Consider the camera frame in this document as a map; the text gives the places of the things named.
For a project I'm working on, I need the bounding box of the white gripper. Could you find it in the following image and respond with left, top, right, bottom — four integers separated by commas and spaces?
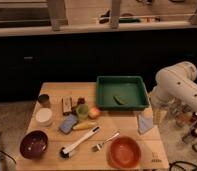
149, 87, 167, 125

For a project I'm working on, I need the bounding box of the light blue towel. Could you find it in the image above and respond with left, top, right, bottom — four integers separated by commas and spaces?
137, 112, 153, 134

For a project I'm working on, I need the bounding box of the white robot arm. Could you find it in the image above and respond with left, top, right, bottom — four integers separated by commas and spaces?
150, 61, 197, 113

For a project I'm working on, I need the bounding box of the orange bowl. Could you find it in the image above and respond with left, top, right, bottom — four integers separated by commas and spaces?
107, 136, 141, 170

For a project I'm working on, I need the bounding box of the purple bowl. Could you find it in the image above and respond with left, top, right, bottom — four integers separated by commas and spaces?
20, 130, 48, 159

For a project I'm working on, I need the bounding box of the green plastic tray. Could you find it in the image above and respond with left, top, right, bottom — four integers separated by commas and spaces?
96, 76, 149, 111

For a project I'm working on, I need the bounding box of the green pickle in tray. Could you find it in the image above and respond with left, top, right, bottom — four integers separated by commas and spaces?
113, 96, 127, 105

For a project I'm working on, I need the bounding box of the red yellow apple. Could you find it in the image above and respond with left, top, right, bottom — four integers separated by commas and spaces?
88, 107, 101, 119

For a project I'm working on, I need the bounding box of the green plastic cup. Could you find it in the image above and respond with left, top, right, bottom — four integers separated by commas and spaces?
76, 104, 89, 120

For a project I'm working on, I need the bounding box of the silver fork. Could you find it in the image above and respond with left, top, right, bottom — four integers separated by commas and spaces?
91, 132, 120, 152

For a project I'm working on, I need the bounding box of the small dark red fruit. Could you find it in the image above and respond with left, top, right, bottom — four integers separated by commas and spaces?
77, 97, 85, 105

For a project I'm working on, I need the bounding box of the blue sponge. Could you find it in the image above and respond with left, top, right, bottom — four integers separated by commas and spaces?
59, 114, 78, 134

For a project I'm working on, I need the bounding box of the brown chocolate bar block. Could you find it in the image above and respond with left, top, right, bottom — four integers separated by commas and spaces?
62, 97, 72, 115

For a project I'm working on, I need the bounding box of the white round container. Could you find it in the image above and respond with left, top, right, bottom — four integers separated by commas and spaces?
35, 108, 53, 126

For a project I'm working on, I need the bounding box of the small metal can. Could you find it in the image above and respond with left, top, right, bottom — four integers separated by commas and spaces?
37, 94, 51, 108

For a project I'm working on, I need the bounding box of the black cable on floor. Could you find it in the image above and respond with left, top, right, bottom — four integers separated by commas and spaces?
167, 160, 197, 171

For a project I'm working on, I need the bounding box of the white handled dish brush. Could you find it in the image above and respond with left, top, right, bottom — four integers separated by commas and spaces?
60, 126, 100, 158

